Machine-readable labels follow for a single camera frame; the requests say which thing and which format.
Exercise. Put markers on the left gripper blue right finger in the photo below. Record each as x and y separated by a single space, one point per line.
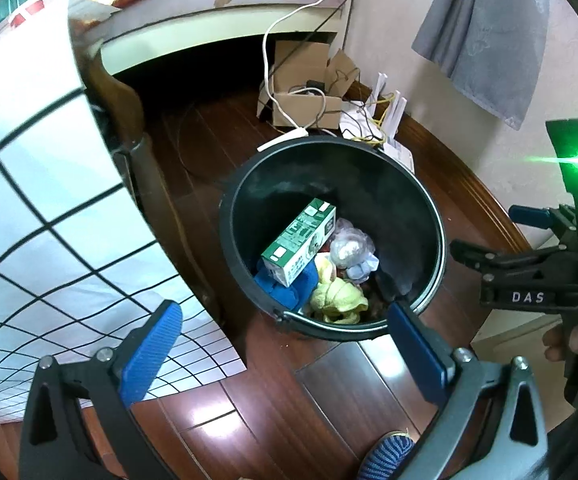
425 353

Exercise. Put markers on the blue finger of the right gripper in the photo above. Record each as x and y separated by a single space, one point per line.
530 216

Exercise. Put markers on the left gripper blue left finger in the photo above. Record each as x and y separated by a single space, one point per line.
143 351

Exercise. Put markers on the yellow cloth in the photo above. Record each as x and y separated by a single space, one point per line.
335 300

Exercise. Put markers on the clear plastic bag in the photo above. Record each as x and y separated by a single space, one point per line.
349 245

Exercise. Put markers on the blue cloth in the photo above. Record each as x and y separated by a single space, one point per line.
293 297

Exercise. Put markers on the green white milk carton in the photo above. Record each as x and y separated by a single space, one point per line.
294 248

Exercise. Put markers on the red paper cup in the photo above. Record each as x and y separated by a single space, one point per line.
25 12

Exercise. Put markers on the black trash bucket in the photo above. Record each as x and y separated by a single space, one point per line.
373 191

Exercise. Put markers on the blue striped slipper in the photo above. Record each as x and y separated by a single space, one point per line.
386 456

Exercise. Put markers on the white grid bed sheet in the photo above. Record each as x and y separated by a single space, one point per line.
79 266

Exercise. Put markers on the grey hanging cloth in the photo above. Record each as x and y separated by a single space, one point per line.
491 50

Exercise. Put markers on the white router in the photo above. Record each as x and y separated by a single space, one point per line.
375 120

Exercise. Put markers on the white power strip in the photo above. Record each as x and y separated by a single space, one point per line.
294 134

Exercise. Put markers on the cardboard box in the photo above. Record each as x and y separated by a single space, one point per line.
306 86

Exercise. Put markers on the wooden bed frame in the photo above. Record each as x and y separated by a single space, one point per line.
159 185

